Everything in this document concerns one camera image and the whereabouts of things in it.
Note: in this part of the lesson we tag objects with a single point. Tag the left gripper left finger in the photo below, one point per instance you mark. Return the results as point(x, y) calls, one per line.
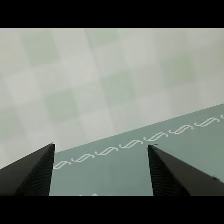
point(31, 175)

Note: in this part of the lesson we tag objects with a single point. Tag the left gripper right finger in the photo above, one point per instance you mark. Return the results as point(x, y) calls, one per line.
point(176, 176)

